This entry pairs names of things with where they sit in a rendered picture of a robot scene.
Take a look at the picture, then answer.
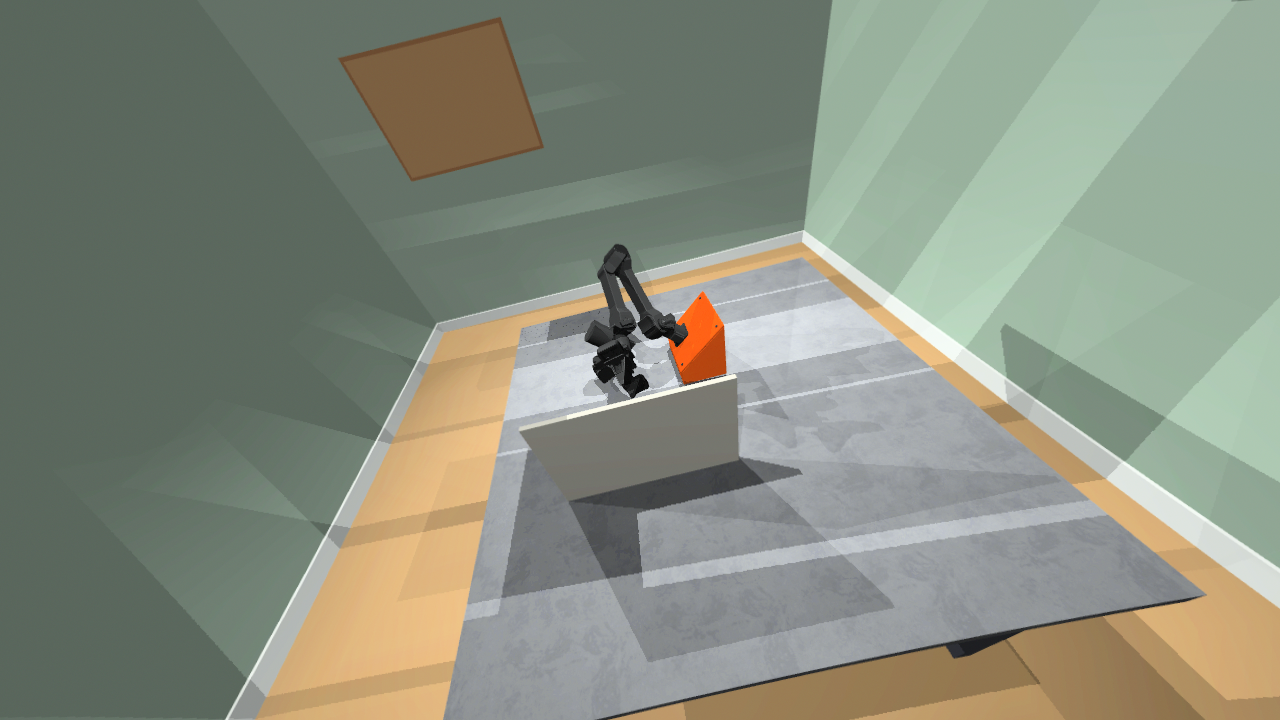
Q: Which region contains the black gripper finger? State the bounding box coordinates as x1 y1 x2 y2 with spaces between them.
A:
622 375 644 398
604 354 628 386

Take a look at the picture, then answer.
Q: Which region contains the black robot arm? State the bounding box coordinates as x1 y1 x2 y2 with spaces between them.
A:
584 243 689 383

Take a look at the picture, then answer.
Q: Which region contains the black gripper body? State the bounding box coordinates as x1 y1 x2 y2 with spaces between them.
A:
596 340 649 393

